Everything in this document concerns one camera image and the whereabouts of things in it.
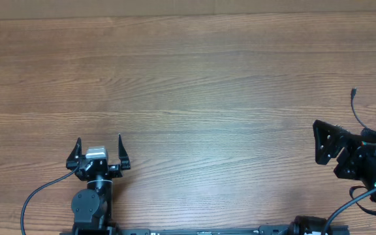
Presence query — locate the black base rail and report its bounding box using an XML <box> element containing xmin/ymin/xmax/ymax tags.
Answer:
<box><xmin>60</xmin><ymin>215</ymin><xmax>351</xmax><ymax>235</ymax></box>

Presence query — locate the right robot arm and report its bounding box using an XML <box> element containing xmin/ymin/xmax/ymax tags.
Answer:
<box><xmin>286</xmin><ymin>120</ymin><xmax>376</xmax><ymax>234</ymax></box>

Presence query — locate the thin black cable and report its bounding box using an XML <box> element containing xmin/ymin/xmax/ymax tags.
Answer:
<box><xmin>350</xmin><ymin>87</ymin><xmax>368</xmax><ymax>130</ymax></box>

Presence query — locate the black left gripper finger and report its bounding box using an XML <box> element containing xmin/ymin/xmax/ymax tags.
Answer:
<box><xmin>118</xmin><ymin>134</ymin><xmax>131</xmax><ymax>170</ymax></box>
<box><xmin>66</xmin><ymin>138</ymin><xmax>82</xmax><ymax>170</ymax></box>

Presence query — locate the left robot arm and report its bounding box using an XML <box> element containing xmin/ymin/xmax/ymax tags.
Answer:
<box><xmin>66</xmin><ymin>136</ymin><xmax>131</xmax><ymax>235</ymax></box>

